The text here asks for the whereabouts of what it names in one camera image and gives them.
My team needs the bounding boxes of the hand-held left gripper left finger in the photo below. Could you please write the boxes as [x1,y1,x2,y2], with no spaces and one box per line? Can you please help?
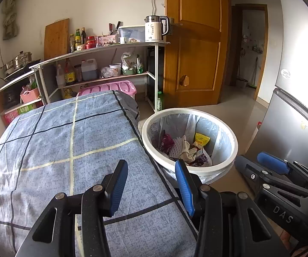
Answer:
[16,159,129,257]

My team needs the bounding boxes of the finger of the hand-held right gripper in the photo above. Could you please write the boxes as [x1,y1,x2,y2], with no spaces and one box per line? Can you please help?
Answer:
[256,151,308,186]
[234,155,308,199]

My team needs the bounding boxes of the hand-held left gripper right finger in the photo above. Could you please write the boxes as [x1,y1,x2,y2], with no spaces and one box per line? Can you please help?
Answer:
[175,159,290,257]

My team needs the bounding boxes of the white round bin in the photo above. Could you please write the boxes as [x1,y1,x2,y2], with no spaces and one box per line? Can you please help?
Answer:
[141,108,239,178]

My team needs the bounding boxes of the purple milk pack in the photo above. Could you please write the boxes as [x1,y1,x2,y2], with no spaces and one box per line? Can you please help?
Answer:
[192,150,213,167]

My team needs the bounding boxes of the cream paper bag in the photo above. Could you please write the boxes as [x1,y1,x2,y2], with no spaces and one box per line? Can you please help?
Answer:
[179,140,197,164]

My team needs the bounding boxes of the white foam fruit net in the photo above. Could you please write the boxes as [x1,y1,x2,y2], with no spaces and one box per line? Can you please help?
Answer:
[169,136,188,159]

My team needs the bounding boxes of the purple snack wrapper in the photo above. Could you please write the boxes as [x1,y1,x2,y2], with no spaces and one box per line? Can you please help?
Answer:
[159,130,174,154]

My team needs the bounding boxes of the yellow snack packet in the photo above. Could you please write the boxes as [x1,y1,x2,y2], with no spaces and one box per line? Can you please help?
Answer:
[193,132,211,148]

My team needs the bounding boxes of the silver fridge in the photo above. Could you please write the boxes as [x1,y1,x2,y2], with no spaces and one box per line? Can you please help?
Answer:
[251,0,308,177]

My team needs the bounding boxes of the clear bin liner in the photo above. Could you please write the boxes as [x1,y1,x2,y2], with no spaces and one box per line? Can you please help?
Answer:
[143,111,236,185]

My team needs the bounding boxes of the mop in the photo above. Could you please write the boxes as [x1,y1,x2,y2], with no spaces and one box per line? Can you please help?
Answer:
[246,56,259,87]

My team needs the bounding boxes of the green plastic bottle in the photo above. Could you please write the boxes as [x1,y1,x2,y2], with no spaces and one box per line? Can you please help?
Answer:
[157,91,165,112]

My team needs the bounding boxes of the pink storage box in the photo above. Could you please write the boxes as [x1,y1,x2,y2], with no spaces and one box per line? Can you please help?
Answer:
[77,80,137,105]

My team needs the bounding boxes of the yellow cooking oil bottle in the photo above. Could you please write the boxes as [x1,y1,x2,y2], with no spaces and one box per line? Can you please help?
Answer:
[63,88,78,99]

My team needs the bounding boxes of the crumpled plastic bag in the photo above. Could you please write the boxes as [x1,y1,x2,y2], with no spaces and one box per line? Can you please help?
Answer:
[99,66,118,79]

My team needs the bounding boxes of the white plastic tub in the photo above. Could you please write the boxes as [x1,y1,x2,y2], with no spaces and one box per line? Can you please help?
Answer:
[109,63,122,76]

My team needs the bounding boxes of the green cardboard box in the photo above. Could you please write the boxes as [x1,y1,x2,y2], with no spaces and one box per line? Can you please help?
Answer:
[17,102,43,115]

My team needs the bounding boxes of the dark liquid jerrycan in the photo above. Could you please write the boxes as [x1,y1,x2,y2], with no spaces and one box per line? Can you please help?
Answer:
[81,59,98,81]

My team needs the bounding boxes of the dark jar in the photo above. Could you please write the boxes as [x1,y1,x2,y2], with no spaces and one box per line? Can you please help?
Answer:
[74,64,83,82]

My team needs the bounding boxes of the red cap sauce bottle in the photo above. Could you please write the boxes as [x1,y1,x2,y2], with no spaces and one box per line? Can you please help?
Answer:
[64,58,77,85]

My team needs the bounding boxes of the clear plastic bottle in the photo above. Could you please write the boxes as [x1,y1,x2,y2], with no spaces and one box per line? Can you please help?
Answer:
[56,64,66,88]

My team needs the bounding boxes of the white green food bag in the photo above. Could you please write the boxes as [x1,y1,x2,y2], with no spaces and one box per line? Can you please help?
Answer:
[121,52,144,75]

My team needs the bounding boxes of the pink woven basket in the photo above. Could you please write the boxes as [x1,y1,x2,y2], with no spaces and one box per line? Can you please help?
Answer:
[20,86,40,104]

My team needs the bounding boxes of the pink cardboard box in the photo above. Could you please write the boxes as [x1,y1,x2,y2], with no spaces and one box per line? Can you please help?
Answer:
[1,110,20,126]

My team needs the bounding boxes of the wooden door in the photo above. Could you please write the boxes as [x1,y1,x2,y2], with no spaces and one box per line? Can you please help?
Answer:
[163,0,231,109]

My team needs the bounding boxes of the black round appliance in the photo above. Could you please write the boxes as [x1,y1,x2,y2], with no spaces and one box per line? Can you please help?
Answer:
[4,88,22,110]

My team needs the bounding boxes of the large metal shelf rack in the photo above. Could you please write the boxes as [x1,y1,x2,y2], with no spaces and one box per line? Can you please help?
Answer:
[29,41,171,113]

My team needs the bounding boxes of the pink utensil holder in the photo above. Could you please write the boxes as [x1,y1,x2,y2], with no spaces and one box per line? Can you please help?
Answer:
[102,34,117,45]

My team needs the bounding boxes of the small metal shelf rack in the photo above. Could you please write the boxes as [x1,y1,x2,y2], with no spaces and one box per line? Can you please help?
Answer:
[0,70,46,126]

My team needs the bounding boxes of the clear plastic storage box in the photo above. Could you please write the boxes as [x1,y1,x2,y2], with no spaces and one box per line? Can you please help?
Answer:
[117,26,146,43]

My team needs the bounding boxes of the kitchen knives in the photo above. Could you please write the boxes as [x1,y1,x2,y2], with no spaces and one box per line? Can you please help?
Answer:
[108,21,121,36]

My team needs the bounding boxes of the steel steamer pot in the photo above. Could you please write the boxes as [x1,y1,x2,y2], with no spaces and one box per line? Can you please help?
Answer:
[15,51,34,67]

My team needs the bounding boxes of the wooden cutting board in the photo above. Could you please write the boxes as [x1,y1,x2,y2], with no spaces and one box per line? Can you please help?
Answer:
[44,18,70,61]

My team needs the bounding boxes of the white electric kettle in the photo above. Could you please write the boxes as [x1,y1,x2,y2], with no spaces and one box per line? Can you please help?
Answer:
[144,15,170,42]

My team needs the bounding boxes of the small steel pot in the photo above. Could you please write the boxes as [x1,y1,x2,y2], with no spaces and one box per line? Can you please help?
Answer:
[1,60,16,74]

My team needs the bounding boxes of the hanging grey cloth bag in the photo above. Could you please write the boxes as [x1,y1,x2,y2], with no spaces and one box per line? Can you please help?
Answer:
[2,0,19,40]

